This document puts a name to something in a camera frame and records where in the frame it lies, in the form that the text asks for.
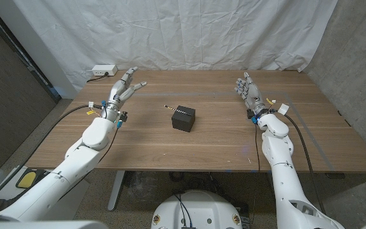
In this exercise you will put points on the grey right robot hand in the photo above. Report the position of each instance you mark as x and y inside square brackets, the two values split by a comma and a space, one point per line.
[252, 93]

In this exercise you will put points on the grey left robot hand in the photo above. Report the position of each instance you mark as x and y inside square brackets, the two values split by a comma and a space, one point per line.
[117, 93]

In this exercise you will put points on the black yellow striped pen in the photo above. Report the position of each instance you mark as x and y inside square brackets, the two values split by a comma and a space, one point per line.
[173, 109]

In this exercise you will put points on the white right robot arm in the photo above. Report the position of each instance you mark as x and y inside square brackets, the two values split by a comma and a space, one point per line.
[284, 184]

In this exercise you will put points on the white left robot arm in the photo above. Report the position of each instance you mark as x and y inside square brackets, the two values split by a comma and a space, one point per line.
[59, 178]

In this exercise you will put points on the black box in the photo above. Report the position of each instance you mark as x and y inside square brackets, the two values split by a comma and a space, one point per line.
[183, 122]

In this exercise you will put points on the white power strip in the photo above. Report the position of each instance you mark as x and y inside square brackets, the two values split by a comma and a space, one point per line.
[104, 70]

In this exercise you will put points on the grey tape outline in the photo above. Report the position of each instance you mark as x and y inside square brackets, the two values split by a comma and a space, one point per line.
[202, 94]

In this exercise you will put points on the white backdrop cloth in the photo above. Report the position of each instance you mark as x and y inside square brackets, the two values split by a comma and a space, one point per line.
[183, 31]

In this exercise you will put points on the yellow black floor pedal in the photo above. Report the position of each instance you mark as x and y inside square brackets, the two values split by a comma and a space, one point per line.
[27, 179]

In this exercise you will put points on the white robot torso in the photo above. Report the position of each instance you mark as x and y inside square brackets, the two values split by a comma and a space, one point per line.
[199, 210]

